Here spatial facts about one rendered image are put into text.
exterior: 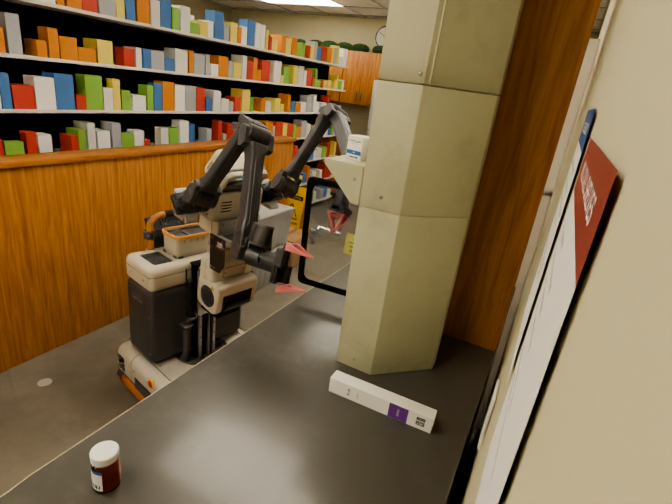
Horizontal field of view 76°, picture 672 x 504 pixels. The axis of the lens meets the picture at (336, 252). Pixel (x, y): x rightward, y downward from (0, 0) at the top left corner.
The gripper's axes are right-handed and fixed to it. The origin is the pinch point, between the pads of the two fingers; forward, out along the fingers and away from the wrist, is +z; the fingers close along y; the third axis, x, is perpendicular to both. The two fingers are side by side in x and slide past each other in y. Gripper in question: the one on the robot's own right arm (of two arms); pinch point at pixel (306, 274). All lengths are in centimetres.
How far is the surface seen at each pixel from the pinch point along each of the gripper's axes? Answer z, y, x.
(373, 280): 18.5, 3.6, 2.1
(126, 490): -1, -40, -48
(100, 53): -235, 79, 91
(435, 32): 23, 61, -14
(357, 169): 9.8, 30.1, -5.7
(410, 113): 20.8, 44.3, -9.7
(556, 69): 46, 69, 22
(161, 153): -182, 25, 109
